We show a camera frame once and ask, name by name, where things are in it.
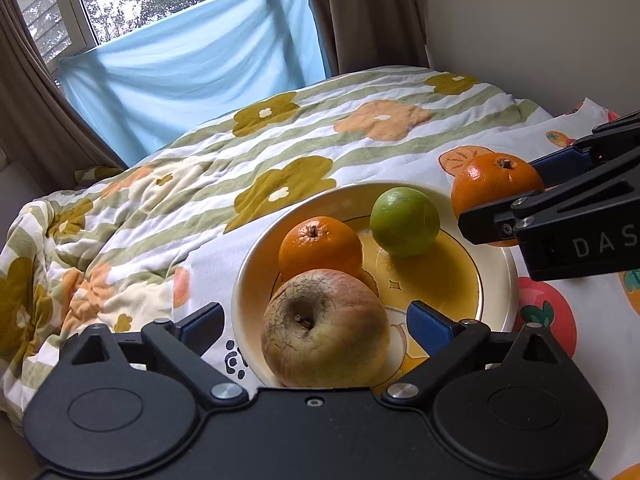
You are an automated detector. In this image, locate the floral pillow by window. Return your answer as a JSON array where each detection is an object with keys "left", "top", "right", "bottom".
[{"left": 75, "top": 166, "right": 122, "bottom": 188}]

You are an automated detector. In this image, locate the large orange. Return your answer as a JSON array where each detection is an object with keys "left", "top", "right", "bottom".
[{"left": 450, "top": 152, "right": 544, "bottom": 218}]

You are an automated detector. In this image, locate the floral striped duvet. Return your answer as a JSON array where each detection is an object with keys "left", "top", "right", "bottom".
[{"left": 1, "top": 66, "right": 548, "bottom": 426}]

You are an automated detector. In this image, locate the brown curtain left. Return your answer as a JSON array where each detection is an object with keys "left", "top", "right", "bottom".
[{"left": 1, "top": 0, "right": 126, "bottom": 193}]

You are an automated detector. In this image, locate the cream duck print bowl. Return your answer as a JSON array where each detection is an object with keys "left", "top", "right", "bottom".
[{"left": 231, "top": 181, "right": 518, "bottom": 391}]

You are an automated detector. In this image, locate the large yellow-red apple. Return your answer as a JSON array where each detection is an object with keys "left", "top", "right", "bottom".
[{"left": 260, "top": 269, "right": 390, "bottom": 388}]

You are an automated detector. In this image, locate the brown curtain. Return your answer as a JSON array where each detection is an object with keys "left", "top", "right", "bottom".
[
  {"left": 310, "top": 0, "right": 428, "bottom": 76},
  {"left": 1, "top": 0, "right": 126, "bottom": 193}
]

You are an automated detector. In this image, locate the green apple front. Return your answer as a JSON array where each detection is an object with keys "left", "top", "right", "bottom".
[{"left": 369, "top": 188, "right": 440, "bottom": 258}]

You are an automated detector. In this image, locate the brown curtain right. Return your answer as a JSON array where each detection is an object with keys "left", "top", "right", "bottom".
[{"left": 310, "top": 0, "right": 428, "bottom": 76}]

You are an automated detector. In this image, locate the light blue window cloth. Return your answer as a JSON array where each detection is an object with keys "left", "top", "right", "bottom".
[{"left": 58, "top": 0, "right": 326, "bottom": 166}]

